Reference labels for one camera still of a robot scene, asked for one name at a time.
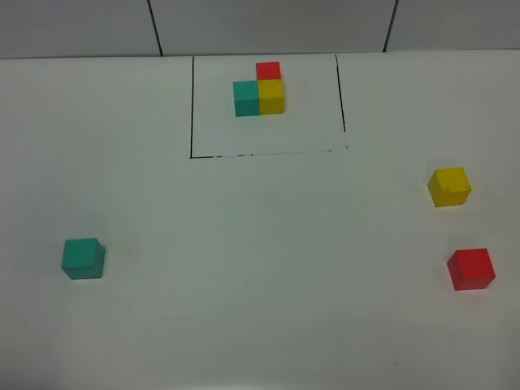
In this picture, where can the red template cube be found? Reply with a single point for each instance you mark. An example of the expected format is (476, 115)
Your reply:
(268, 71)

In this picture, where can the yellow template cube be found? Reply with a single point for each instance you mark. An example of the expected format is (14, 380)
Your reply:
(271, 97)

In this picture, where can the loose red cube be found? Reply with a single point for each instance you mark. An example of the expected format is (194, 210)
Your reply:
(470, 269)

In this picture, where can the teal template cube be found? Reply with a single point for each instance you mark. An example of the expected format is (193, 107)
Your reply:
(246, 98)

